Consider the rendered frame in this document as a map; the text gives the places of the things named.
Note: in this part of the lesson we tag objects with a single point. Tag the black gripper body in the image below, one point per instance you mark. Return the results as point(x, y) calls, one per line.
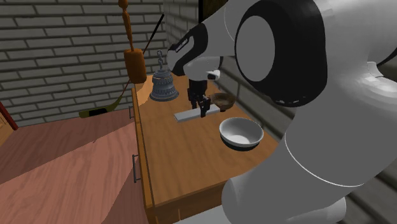
point(198, 86)

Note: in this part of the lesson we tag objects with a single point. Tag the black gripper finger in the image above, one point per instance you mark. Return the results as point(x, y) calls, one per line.
point(204, 107)
point(192, 98)

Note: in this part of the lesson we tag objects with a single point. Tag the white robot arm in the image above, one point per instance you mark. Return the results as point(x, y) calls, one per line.
point(325, 149)

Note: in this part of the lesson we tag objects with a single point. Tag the grey flat bar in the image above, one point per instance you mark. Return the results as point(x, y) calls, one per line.
point(186, 115)

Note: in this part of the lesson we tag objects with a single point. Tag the brown wooden bowl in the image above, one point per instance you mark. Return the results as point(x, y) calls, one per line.
point(224, 100)

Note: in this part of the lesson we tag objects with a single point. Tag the grey ornate bell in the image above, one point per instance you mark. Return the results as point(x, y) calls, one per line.
point(163, 86)

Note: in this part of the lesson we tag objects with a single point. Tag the white bowl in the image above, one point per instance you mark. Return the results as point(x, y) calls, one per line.
point(240, 131)

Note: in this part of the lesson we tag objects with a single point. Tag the wooden chest of drawers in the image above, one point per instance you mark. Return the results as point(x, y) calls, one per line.
point(186, 161)

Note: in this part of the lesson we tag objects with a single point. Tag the orange-brown wooden pin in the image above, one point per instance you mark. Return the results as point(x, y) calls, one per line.
point(135, 66)

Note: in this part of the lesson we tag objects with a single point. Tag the black and yellow hockey stick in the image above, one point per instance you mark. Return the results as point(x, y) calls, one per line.
point(102, 110)

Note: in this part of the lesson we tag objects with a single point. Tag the red wooden door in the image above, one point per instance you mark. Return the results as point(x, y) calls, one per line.
point(6, 119)

